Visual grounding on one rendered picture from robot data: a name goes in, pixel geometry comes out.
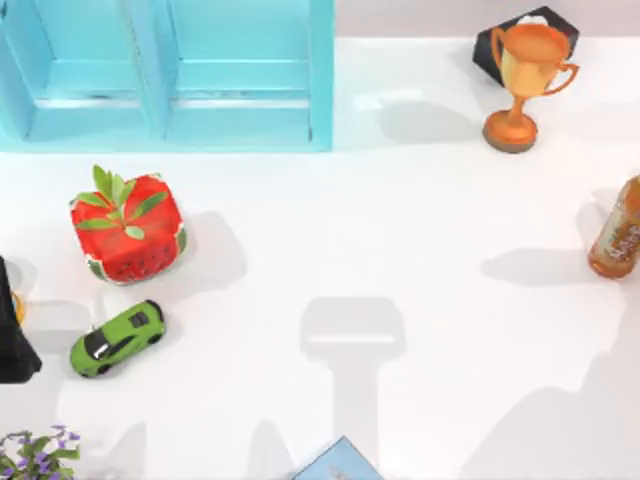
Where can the orange trophy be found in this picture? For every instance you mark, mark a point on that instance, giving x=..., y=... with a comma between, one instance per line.
x=530, y=65

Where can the purple flower plant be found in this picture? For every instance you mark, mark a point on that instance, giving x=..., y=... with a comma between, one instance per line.
x=40, y=455

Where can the light blue book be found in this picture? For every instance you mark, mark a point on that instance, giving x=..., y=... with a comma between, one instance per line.
x=337, y=462

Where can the black box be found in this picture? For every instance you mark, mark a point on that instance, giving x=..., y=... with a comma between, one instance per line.
x=565, y=25

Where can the red watermelon plant pot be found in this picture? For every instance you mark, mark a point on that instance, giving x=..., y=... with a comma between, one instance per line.
x=130, y=240

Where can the orange bottle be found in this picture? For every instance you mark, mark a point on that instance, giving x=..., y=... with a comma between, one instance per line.
x=617, y=240

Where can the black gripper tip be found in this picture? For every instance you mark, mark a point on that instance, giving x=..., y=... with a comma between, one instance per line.
x=12, y=345

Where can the orange round object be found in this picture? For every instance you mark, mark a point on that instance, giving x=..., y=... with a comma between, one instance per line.
x=20, y=309

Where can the green toy car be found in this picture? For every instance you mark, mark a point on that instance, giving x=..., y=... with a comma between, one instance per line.
x=125, y=335

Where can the light blue rack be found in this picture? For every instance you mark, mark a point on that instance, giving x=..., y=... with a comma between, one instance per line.
x=240, y=75

